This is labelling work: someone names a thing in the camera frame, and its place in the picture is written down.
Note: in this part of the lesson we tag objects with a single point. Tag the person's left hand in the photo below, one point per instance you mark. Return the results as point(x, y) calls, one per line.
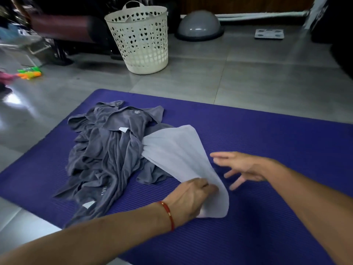
point(190, 201)

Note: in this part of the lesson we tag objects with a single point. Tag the person's right hand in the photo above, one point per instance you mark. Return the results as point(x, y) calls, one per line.
point(251, 166)

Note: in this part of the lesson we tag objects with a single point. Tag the purple ribbed mat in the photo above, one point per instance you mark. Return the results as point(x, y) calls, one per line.
point(275, 140)

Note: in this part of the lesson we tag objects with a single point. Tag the light grey towel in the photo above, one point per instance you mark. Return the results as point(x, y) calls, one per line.
point(179, 151)

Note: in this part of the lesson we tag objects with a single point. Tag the pile of dark grey towels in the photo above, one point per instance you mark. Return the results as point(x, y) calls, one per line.
point(110, 151)

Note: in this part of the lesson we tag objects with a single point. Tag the person's right forearm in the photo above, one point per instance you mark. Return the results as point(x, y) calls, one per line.
point(317, 204)

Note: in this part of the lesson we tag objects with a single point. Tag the person's left forearm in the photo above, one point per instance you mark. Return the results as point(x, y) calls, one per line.
point(96, 240)

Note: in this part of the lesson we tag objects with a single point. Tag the white bathroom scale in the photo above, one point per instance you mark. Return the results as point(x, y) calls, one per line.
point(269, 33)

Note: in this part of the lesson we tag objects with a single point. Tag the grey balance dome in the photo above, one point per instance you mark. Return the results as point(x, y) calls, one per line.
point(198, 24)

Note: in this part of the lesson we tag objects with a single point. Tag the white perforated laundry basket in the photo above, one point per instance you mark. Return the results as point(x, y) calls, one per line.
point(143, 46)

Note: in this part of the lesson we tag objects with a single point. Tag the black medicine ball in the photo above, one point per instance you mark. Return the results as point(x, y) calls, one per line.
point(173, 16)

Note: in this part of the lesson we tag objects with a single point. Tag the colourful small dumbbells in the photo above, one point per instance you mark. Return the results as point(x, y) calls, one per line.
point(29, 73)

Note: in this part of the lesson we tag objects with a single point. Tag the maroon padded gym machine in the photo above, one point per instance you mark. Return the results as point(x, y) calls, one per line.
point(63, 27)

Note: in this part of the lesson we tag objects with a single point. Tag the white wall pipe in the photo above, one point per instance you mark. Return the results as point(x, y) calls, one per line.
point(262, 15)

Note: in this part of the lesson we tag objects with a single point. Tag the white upright post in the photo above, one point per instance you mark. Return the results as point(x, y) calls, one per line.
point(317, 11)

